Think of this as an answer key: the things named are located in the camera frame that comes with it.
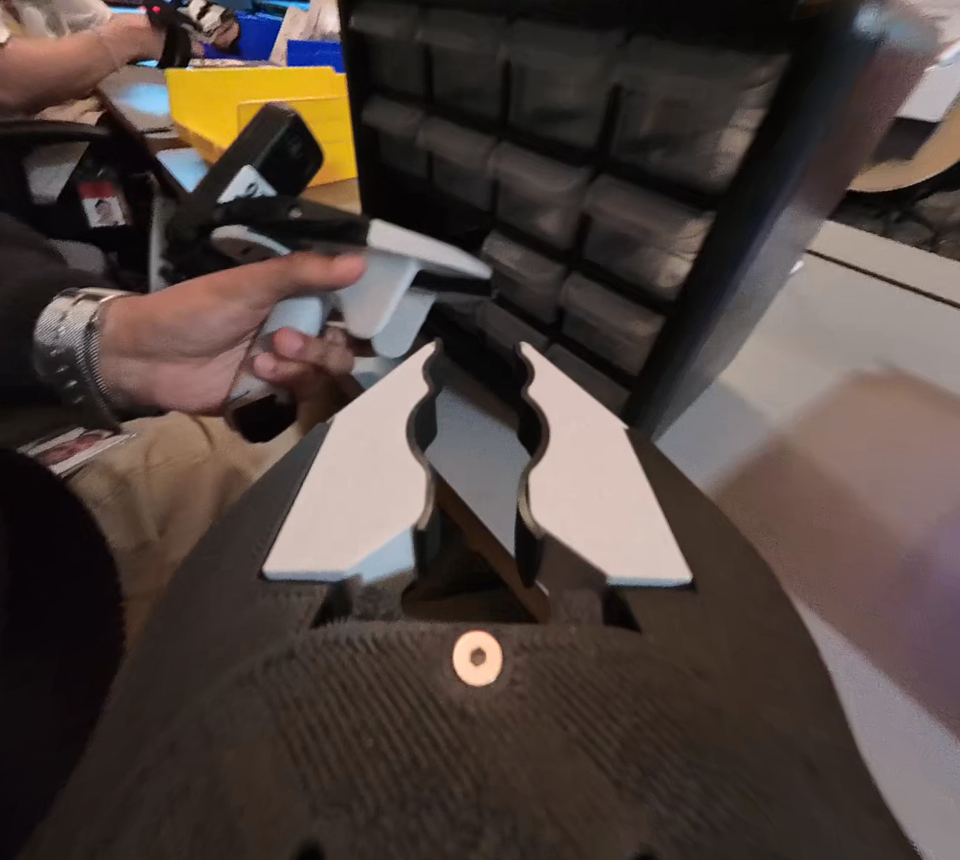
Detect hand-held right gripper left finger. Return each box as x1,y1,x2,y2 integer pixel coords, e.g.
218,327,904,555
261,341,451,585

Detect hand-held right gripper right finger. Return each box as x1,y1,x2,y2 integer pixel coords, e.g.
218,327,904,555
513,341,696,589

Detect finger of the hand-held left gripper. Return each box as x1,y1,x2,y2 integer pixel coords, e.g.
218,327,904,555
369,286,440,360
339,218,494,341

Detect rows of small cabinet drawers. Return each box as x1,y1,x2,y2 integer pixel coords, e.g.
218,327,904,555
348,1,789,419

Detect black drawer cabinet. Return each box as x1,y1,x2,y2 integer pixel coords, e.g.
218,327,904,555
333,0,939,437

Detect person's left forearm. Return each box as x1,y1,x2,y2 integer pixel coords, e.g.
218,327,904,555
0,213,84,419

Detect grey desk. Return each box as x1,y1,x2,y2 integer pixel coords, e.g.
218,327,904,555
97,65,960,860

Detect person's left hand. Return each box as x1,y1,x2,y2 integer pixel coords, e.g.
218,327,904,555
97,252,376,419

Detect yellow plastic bin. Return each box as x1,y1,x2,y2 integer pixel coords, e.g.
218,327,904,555
165,65,360,190

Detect blue plastic bin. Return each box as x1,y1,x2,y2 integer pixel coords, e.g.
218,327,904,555
287,38,346,74

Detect person's beige pants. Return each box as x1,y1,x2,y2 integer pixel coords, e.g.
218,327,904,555
22,410,331,651

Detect ID badge card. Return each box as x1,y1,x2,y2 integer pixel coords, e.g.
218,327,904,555
78,181,129,230
18,427,136,479

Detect black office chair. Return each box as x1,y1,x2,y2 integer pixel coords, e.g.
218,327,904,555
0,117,175,293

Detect silver wristwatch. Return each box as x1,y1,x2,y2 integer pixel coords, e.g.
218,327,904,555
33,287,135,426

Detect person's dark knit sweater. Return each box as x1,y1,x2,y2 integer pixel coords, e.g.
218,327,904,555
0,451,126,860

